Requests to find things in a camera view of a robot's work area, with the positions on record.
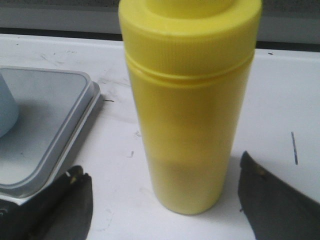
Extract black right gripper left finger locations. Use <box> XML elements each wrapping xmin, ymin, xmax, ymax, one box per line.
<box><xmin>0</xmin><ymin>165</ymin><xmax>94</xmax><ymax>240</ymax></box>

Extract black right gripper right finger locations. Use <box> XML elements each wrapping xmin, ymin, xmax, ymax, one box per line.
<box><xmin>237</xmin><ymin>151</ymin><xmax>320</xmax><ymax>240</ymax></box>

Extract yellow squeeze bottle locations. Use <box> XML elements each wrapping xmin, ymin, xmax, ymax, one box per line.
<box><xmin>118</xmin><ymin>0</ymin><xmax>262</xmax><ymax>215</ymax></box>

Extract silver electronic kitchen scale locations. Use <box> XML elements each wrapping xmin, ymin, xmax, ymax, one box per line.
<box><xmin>0</xmin><ymin>66</ymin><xmax>100</xmax><ymax>204</ymax></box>

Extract light blue plastic cup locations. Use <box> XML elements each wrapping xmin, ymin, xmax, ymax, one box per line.
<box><xmin>0</xmin><ymin>74</ymin><xmax>19</xmax><ymax>138</ymax></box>

